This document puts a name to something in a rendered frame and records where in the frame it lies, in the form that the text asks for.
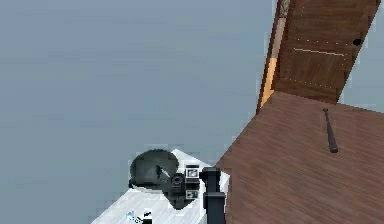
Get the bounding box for small blue black object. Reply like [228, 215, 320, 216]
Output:
[125, 209, 154, 224]

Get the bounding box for dark grey bowl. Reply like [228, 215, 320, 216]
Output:
[128, 148, 180, 194]

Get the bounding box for brown wooden room door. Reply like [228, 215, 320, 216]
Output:
[271, 0, 383, 105]

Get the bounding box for dark brown baseball bat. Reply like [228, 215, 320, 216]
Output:
[321, 107, 340, 154]

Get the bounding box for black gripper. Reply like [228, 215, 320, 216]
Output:
[155, 164, 188, 210]

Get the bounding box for white stand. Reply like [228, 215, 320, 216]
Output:
[89, 148, 232, 224]

